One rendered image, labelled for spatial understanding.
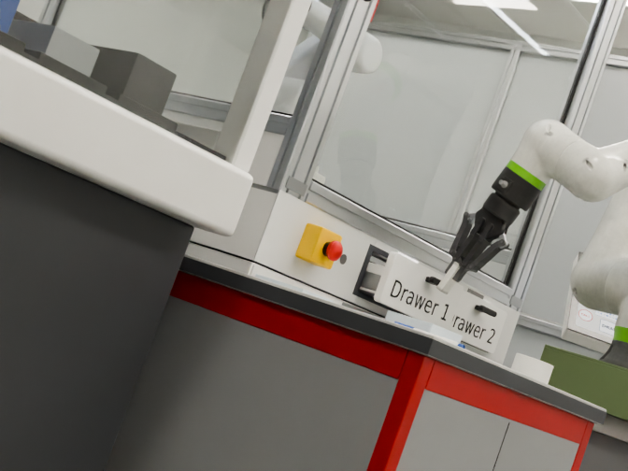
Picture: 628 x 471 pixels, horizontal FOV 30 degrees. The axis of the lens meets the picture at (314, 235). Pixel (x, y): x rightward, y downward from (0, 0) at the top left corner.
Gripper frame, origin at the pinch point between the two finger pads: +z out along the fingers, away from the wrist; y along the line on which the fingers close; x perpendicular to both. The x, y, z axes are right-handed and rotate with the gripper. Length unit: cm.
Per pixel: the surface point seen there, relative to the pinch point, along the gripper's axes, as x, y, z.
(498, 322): 43.2, -9.0, 6.3
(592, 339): 81, -5, -2
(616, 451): 20.3, 44.1, 8.4
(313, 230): -36.6, -8.5, 5.6
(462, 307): 25.0, -8.8, 6.8
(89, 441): -87, 22, 44
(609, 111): 162, -92, -64
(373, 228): -15.7, -12.8, 0.5
